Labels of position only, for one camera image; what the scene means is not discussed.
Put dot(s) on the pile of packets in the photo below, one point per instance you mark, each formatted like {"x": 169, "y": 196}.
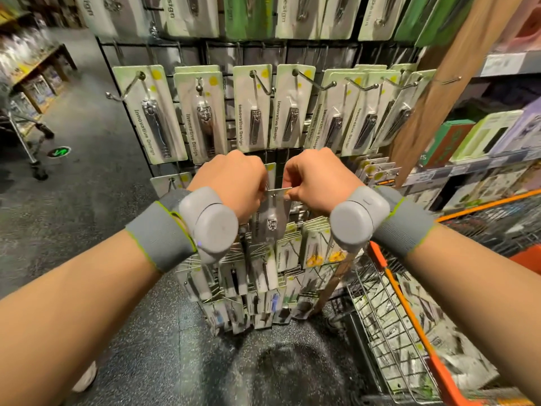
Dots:
{"x": 439, "y": 334}

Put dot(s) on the wooden post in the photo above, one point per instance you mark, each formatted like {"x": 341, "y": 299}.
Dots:
{"x": 456, "y": 80}

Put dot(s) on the white shoe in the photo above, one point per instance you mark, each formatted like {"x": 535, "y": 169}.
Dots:
{"x": 84, "y": 378}

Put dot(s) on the green white box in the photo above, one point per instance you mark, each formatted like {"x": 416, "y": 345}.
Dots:
{"x": 488, "y": 135}

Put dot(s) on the grey wrist tracker band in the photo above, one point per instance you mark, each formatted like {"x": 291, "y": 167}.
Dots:
{"x": 359, "y": 217}
{"x": 211, "y": 220}

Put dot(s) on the empty silver shopping cart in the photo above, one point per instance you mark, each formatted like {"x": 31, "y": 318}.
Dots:
{"x": 21, "y": 131}

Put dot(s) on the person's left forearm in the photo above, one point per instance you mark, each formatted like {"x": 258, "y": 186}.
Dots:
{"x": 59, "y": 325}

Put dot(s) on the person's right forearm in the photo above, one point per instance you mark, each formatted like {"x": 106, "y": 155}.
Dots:
{"x": 490, "y": 300}

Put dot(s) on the rows of hung nail clipper packs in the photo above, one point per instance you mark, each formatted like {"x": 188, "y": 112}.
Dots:
{"x": 287, "y": 105}

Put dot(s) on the person's right hand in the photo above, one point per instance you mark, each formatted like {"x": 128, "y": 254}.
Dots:
{"x": 321, "y": 177}

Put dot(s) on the wooden detergent shelf unit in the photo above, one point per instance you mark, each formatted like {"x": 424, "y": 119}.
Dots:
{"x": 38, "y": 67}

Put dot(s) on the green floor sticker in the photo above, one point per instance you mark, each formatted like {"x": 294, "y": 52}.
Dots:
{"x": 59, "y": 151}

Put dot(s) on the grey kitchenware shelf unit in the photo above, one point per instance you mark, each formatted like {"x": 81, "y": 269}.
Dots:
{"x": 507, "y": 63}

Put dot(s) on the lavender product box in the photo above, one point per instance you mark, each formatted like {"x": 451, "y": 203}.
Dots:
{"x": 522, "y": 127}

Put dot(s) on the teal orange box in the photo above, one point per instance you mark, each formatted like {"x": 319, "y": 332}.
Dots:
{"x": 448, "y": 141}

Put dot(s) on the white carded nail clipper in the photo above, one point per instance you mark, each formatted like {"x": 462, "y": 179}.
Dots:
{"x": 272, "y": 222}

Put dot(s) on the person's left hand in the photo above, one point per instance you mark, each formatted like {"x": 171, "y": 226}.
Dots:
{"x": 232, "y": 181}

